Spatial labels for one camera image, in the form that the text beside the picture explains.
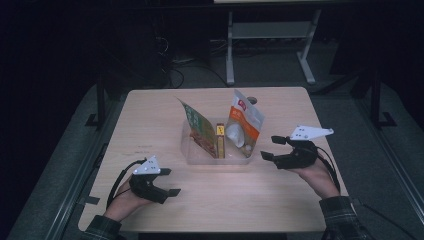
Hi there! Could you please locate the green and red food packet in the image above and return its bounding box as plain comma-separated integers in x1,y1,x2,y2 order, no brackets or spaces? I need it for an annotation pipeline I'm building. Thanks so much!
176,97,219,159

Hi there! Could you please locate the right hand-held gripper cable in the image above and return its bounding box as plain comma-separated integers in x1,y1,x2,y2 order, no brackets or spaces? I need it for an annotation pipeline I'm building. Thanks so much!
314,146,342,193

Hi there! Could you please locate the hand-held gripper cable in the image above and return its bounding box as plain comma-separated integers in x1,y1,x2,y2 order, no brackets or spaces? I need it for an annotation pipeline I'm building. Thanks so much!
105,158,148,210
314,146,342,193

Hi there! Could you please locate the clear packet with orange stripe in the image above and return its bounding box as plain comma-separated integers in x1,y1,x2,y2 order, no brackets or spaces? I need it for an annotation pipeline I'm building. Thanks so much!
225,89,266,159

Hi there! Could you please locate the left hand-held gripper cable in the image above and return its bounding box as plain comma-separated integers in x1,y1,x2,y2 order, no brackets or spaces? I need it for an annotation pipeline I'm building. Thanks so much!
105,158,148,210

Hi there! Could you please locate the clear plastic container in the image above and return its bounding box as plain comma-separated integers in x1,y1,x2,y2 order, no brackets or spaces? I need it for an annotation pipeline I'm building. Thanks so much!
180,116,256,166

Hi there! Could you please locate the person's left hand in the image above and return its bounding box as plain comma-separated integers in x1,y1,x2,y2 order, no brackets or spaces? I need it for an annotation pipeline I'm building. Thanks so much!
103,176,154,223

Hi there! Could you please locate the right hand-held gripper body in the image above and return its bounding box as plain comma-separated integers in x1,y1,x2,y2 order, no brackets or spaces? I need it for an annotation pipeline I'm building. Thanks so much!
273,124,335,170

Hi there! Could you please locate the black metal stand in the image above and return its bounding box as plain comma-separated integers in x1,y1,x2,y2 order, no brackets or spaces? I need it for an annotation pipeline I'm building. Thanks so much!
366,66,398,129
84,76,111,129

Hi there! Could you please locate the person's right hand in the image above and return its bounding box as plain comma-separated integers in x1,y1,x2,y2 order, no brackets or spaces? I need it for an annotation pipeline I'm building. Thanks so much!
288,159,341,200

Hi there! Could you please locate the grey tape strip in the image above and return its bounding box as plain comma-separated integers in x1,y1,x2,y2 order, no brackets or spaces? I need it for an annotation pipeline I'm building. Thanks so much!
79,195,101,206

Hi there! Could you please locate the white metal stand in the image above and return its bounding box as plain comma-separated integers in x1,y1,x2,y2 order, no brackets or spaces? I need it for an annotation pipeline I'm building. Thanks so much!
225,9,323,86

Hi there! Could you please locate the black floor cable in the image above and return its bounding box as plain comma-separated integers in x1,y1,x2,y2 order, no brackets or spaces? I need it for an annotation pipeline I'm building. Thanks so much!
163,63,231,89

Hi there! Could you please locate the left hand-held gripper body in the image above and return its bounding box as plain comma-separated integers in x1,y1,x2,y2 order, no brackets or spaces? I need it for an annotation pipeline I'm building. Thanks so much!
129,155,169,205

